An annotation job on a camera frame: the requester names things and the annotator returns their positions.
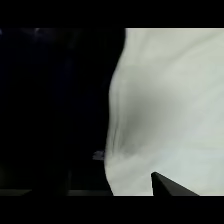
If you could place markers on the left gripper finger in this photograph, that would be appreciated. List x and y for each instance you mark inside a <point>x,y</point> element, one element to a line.
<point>163,187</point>

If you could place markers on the white shirt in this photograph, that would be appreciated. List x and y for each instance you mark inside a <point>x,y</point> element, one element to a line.
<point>180,76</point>

